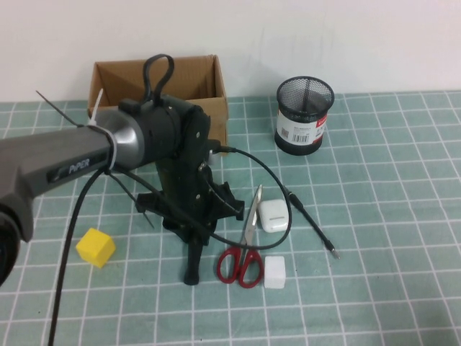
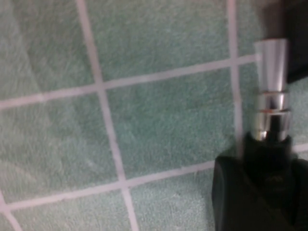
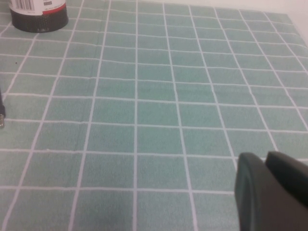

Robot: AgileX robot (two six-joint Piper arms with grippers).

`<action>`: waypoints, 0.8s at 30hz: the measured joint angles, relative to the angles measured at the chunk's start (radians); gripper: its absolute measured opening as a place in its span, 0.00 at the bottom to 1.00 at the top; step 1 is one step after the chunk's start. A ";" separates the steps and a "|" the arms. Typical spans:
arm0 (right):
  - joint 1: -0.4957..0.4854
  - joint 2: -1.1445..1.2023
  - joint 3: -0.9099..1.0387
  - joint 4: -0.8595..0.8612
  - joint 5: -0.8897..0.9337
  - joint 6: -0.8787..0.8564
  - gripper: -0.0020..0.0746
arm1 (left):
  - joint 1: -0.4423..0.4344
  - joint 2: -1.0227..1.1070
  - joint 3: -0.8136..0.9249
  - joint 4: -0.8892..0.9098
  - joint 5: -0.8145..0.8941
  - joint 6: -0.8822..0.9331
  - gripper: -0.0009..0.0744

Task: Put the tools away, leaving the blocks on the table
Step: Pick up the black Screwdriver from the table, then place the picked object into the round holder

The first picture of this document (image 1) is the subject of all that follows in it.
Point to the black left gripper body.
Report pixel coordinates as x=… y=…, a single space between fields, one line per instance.
x=191 y=180

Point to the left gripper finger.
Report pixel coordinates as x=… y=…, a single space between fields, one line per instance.
x=180 y=227
x=207 y=230

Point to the white earbuds case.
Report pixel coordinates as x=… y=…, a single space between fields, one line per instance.
x=273 y=216

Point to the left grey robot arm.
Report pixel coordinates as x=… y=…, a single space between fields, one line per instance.
x=54 y=155

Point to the black zip tie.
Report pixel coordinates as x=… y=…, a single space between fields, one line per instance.
x=61 y=109
x=148 y=220

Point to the white cube block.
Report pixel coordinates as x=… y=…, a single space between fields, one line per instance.
x=274 y=272

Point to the yellow cube block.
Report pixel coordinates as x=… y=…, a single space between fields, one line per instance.
x=94 y=248

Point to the black pen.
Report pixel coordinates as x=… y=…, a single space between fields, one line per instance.
x=298 y=203

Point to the black mesh pen holder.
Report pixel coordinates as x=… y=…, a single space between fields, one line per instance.
x=302 y=144

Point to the white zip tie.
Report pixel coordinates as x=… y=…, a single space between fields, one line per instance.
x=94 y=111

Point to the brown cardboard box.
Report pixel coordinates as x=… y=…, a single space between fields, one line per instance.
x=119 y=77

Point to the black plastic bracket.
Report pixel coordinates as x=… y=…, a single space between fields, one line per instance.
x=225 y=191

